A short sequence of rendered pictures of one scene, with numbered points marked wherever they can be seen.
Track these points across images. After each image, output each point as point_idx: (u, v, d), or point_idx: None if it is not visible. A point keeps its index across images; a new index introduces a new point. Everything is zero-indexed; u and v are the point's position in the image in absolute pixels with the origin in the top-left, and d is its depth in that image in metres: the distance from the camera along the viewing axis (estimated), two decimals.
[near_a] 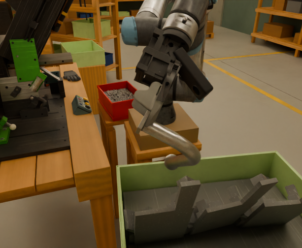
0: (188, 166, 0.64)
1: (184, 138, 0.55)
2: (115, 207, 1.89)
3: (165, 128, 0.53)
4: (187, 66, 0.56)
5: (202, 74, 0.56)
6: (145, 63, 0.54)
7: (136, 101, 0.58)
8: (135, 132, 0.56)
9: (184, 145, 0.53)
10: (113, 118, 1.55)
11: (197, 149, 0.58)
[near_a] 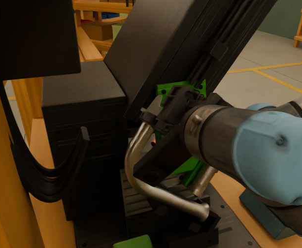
0: None
1: (133, 158, 0.54)
2: None
3: (138, 134, 0.54)
4: (159, 142, 0.40)
5: (146, 161, 0.40)
6: (175, 92, 0.44)
7: None
8: None
9: (125, 153, 0.55)
10: None
11: (132, 179, 0.55)
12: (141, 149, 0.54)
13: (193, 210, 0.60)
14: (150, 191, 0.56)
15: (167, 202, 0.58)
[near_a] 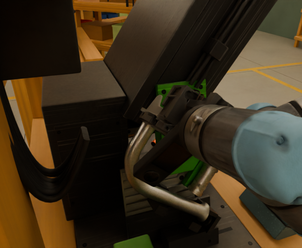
0: None
1: (133, 157, 0.54)
2: None
3: (138, 134, 0.54)
4: (159, 141, 0.40)
5: (147, 161, 0.40)
6: (175, 92, 0.44)
7: None
8: None
9: (125, 153, 0.55)
10: None
11: (132, 179, 0.55)
12: (141, 149, 0.54)
13: (193, 210, 0.60)
14: (150, 191, 0.56)
15: (167, 202, 0.58)
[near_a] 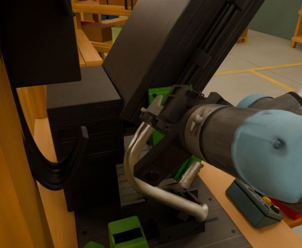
0: None
1: (133, 157, 0.54)
2: None
3: (138, 134, 0.54)
4: (159, 141, 0.40)
5: (147, 160, 0.40)
6: (175, 92, 0.44)
7: None
8: None
9: (124, 152, 0.55)
10: (296, 216, 0.87)
11: (131, 178, 0.55)
12: (141, 149, 0.54)
13: (192, 210, 0.60)
14: (149, 191, 0.56)
15: (166, 202, 0.58)
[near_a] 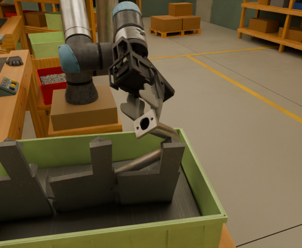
0: (156, 162, 0.67)
1: None
2: None
3: (163, 123, 0.56)
4: (156, 72, 0.62)
5: (165, 79, 0.64)
6: (135, 65, 0.54)
7: (123, 105, 0.55)
8: (138, 137, 0.53)
9: (177, 134, 0.59)
10: (45, 102, 1.48)
11: None
12: None
13: (123, 165, 0.72)
14: (158, 147, 0.67)
15: None
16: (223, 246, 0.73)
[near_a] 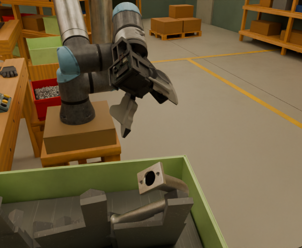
0: None
1: None
2: None
3: (171, 176, 0.49)
4: None
5: None
6: (135, 65, 0.54)
7: (113, 108, 0.57)
8: (141, 193, 0.46)
9: (187, 187, 0.52)
10: (39, 117, 1.40)
11: None
12: None
13: (126, 212, 0.65)
14: None
15: (150, 204, 0.63)
16: None
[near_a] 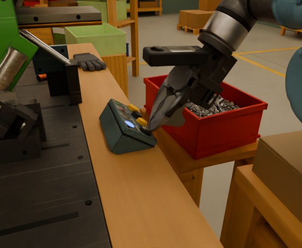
0: None
1: None
2: None
3: None
4: None
5: (162, 47, 0.50)
6: None
7: (182, 120, 0.54)
8: None
9: None
10: (197, 154, 0.66)
11: None
12: None
13: None
14: None
15: None
16: None
